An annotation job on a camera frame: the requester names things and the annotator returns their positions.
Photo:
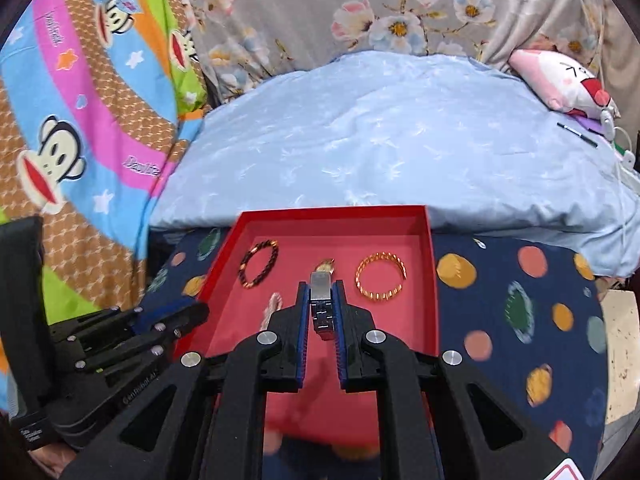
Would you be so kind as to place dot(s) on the black pen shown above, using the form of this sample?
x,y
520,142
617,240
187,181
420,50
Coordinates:
x,y
575,132

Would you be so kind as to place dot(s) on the red cardboard box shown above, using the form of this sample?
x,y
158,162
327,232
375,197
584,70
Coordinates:
x,y
400,320

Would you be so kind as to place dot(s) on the gold wrist watch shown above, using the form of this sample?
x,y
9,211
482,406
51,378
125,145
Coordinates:
x,y
326,264

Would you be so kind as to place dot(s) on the white card with red border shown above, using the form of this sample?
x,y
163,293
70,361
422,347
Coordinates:
x,y
565,472

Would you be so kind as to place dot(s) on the grey floral sheet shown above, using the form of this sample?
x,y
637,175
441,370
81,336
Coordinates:
x,y
300,10

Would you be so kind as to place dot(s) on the colourful monkey-print blanket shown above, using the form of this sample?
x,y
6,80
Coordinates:
x,y
75,85

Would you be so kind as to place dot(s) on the navy planet-print blanket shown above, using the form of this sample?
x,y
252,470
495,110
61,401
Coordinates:
x,y
500,320

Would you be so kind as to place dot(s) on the pink plush pillow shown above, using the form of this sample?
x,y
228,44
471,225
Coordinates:
x,y
550,80

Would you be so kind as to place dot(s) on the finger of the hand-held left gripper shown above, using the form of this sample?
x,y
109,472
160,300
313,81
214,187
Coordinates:
x,y
130,355
147,319

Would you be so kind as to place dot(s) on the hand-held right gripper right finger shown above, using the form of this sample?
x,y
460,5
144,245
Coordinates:
x,y
340,335

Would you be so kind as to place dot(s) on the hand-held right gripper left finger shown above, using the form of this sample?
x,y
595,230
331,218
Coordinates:
x,y
300,335

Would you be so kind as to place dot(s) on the silver wrist watch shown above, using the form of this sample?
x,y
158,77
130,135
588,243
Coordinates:
x,y
320,285

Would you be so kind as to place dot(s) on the light blue duvet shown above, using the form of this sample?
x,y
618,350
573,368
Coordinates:
x,y
375,135

